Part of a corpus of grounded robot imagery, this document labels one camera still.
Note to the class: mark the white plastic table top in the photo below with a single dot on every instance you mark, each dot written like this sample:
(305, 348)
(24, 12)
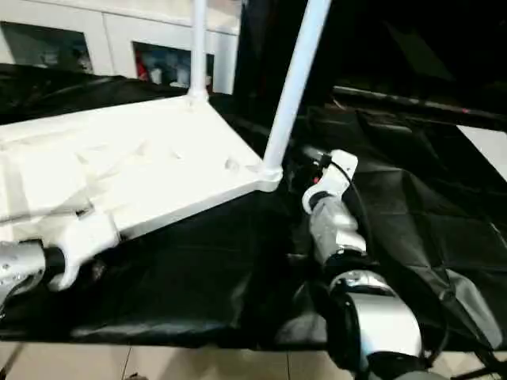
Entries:
(138, 158)

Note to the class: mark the grey metal rod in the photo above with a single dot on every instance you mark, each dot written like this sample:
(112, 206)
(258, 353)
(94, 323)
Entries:
(428, 103)

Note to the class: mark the black backdrop cloth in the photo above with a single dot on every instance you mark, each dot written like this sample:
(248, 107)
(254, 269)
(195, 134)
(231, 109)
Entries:
(396, 39)

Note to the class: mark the white flat panel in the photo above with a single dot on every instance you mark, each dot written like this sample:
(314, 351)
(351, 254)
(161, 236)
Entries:
(489, 150)

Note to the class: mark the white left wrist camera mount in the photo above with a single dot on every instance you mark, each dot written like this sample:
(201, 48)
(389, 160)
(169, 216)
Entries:
(87, 237)

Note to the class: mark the black work mat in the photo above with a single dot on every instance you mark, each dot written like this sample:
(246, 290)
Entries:
(416, 217)

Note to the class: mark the white sideboard with glass doors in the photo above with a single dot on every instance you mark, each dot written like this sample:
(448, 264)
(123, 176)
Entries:
(119, 23)

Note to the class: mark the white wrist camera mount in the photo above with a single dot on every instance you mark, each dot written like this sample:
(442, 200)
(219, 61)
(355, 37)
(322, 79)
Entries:
(87, 237)
(336, 170)

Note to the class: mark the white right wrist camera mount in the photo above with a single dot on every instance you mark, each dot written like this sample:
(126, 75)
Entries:
(336, 170)

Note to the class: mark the white plastic table leg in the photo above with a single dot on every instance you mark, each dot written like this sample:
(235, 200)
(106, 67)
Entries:
(198, 47)
(295, 79)

